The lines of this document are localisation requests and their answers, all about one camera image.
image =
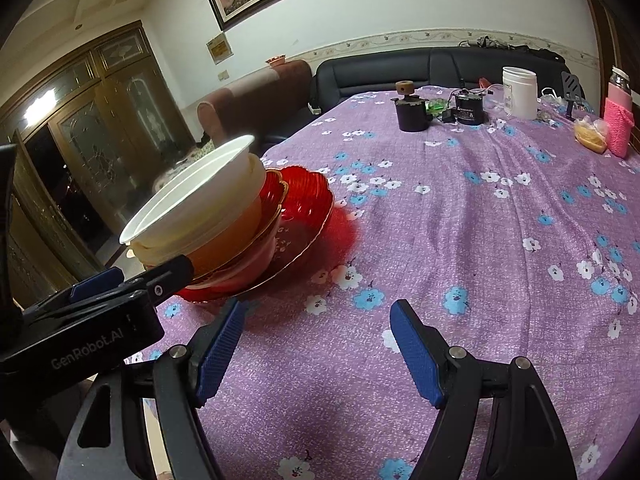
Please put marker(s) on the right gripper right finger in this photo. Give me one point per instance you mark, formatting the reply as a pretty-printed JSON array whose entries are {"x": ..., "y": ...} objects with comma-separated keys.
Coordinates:
[{"x": 525, "y": 438}]

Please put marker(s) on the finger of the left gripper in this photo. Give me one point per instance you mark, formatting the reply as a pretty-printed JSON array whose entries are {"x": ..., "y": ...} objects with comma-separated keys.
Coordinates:
[
  {"x": 98, "y": 284},
  {"x": 159, "y": 283}
]

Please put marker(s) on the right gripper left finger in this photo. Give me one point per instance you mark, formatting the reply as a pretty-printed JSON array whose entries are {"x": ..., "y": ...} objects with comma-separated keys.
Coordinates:
[{"x": 109, "y": 440}]

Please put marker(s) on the cream plastic bowl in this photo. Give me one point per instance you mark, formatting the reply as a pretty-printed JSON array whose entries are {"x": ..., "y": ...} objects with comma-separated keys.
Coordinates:
[{"x": 210, "y": 250}]

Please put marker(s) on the red plate with sticker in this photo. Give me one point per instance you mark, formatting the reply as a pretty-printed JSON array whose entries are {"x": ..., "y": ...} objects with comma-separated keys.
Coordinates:
[{"x": 273, "y": 192}]

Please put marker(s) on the white foam bowl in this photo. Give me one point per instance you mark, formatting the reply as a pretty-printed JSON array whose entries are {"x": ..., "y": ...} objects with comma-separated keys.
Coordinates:
[{"x": 193, "y": 191}]

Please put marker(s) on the wooden glass door cabinet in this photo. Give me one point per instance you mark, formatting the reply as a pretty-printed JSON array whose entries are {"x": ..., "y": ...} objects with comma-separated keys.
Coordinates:
[{"x": 93, "y": 131}]

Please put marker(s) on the red plate at table edge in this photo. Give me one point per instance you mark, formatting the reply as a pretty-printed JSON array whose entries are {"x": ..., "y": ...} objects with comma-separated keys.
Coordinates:
[{"x": 300, "y": 221}]

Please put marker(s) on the brown armchair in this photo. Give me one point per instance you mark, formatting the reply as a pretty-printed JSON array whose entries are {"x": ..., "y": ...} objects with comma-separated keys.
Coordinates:
[{"x": 270, "y": 104}]

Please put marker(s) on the purple floral tablecloth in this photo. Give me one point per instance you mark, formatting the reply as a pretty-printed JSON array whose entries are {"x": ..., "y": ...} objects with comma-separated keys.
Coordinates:
[{"x": 511, "y": 238}]

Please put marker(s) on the black leather sofa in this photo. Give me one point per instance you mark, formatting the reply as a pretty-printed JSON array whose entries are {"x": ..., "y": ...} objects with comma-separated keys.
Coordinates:
[{"x": 338, "y": 79}]

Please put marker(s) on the black grinder with wooden knob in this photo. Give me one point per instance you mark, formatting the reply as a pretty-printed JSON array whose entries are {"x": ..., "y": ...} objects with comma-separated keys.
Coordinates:
[{"x": 411, "y": 110}]

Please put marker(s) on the bag of yellow food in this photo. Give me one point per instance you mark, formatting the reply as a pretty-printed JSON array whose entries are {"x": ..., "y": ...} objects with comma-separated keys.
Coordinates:
[{"x": 592, "y": 133}]

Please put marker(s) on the green snack packet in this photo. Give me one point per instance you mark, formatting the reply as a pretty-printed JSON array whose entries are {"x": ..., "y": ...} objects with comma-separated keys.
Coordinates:
[{"x": 437, "y": 106}]

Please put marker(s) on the pink sleeved thermos bottle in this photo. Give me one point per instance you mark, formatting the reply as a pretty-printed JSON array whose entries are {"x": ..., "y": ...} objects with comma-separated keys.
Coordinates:
[{"x": 618, "y": 113}]

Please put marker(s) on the white plastic jar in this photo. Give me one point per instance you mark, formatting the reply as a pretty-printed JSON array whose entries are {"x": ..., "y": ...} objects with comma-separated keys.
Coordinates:
[{"x": 520, "y": 92}]

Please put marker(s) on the black phone stand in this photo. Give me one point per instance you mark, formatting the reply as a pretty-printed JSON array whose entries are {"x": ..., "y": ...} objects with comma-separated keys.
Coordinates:
[{"x": 572, "y": 92}]

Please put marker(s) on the black round device with wires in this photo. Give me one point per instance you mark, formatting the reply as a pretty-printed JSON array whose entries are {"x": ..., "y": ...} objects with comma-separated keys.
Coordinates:
[{"x": 466, "y": 107}]

